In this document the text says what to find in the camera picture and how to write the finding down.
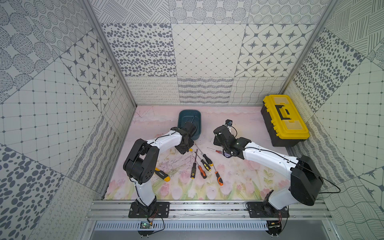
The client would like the orange handle short screwdriver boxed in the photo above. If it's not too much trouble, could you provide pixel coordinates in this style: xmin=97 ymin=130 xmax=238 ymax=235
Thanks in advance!
xmin=197 ymin=163 xmax=207 ymax=179

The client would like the teal plastic storage box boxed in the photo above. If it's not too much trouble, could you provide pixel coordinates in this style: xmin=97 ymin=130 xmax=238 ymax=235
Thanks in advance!
xmin=178 ymin=110 xmax=202 ymax=141

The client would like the orange black handle screwdriver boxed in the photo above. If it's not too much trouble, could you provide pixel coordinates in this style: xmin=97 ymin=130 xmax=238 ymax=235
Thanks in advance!
xmin=213 ymin=165 xmax=224 ymax=186

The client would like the black yellow utility knife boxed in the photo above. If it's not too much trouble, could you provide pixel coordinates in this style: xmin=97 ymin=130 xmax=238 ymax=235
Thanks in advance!
xmin=155 ymin=168 xmax=171 ymax=182

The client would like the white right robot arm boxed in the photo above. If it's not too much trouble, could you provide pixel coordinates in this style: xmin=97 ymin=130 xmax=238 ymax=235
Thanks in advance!
xmin=214 ymin=125 xmax=324 ymax=214

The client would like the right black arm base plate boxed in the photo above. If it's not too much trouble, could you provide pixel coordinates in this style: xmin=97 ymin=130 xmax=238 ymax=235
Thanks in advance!
xmin=246 ymin=202 xmax=290 ymax=218

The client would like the black yellow tip screwdriver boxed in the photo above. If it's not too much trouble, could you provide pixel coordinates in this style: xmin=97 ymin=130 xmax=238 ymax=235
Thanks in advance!
xmin=196 ymin=145 xmax=214 ymax=167

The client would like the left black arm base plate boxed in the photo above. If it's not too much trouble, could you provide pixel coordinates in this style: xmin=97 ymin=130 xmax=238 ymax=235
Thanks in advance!
xmin=129 ymin=200 xmax=170 ymax=219

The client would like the yellow black toolbox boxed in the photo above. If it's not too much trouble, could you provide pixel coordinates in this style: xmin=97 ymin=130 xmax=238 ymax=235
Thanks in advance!
xmin=261 ymin=95 xmax=310 ymax=147

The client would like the aluminium mounting rail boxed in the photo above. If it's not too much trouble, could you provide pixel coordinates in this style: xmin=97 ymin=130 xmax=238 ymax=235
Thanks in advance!
xmin=85 ymin=200 xmax=331 ymax=221

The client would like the purple clear handle screwdriver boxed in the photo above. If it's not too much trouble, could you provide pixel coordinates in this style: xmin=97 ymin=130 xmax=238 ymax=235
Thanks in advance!
xmin=208 ymin=148 xmax=232 ymax=158

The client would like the black yellow collar screwdriver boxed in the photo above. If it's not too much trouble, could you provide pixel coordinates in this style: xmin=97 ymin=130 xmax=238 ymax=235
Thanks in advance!
xmin=191 ymin=151 xmax=198 ymax=179

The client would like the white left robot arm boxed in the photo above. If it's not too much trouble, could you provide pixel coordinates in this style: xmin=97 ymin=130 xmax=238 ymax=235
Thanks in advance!
xmin=123 ymin=122 xmax=197 ymax=207

